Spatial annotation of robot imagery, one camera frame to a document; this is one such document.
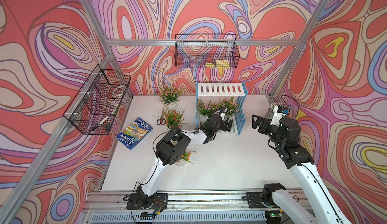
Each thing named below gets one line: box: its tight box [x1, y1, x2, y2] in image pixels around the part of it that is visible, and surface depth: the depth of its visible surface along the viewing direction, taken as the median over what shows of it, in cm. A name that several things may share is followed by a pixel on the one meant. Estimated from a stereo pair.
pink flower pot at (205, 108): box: [196, 96, 220, 128], surface depth 93 cm
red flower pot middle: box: [164, 106, 188, 131], surface depth 92 cm
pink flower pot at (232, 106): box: [217, 95, 241, 122], surface depth 95 cm
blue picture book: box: [115, 117, 154, 151], surface depth 98 cm
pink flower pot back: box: [157, 85, 183, 111], surface depth 103 cm
